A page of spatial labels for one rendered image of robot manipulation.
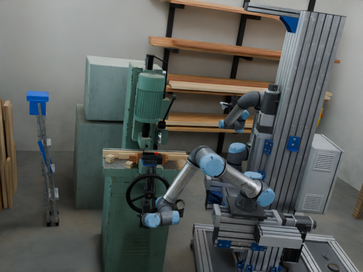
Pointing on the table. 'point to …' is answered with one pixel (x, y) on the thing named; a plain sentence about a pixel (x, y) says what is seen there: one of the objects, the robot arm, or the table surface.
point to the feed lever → (166, 114)
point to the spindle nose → (146, 129)
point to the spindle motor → (149, 97)
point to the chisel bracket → (143, 141)
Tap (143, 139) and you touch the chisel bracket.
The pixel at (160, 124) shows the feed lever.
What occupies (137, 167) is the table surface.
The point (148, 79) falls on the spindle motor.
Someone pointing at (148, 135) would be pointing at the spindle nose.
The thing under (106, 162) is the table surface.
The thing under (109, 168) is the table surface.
